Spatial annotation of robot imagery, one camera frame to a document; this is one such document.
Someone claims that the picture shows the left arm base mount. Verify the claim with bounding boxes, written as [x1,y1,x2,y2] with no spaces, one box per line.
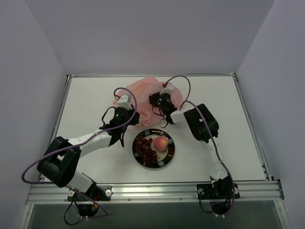
[68,184,112,202]

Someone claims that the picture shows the fake peach pink yellow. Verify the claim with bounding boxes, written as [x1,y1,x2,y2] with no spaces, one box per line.
[153,136,169,152]

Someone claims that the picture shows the red fake grape bunch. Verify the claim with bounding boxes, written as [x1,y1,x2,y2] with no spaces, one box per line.
[133,137,158,167]

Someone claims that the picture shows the aluminium front rail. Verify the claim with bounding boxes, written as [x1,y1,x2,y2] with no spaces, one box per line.
[26,181,284,204]

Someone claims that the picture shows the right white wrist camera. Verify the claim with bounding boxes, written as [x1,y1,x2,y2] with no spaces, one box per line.
[160,83,173,94]

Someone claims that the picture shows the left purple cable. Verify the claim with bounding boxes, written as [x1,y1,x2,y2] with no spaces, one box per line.
[20,88,138,218]

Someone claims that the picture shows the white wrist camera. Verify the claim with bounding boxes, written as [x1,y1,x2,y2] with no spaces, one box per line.
[113,94,132,110]
[160,83,173,94]

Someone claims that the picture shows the pink plastic bag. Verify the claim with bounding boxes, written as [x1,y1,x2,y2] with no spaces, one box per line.
[115,76,183,127]

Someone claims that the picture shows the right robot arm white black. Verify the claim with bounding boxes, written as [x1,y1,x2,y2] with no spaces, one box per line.
[149,93,234,197]

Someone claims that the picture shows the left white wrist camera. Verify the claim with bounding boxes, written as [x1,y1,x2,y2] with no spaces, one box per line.
[113,94,132,110]

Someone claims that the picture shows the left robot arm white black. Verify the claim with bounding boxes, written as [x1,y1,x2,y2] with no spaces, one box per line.
[37,107,140,200]

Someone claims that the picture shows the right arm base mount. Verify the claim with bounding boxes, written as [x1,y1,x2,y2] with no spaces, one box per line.
[196,182,240,200]

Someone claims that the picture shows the round plate dark rim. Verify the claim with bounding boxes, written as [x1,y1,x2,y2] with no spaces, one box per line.
[132,128,175,169]

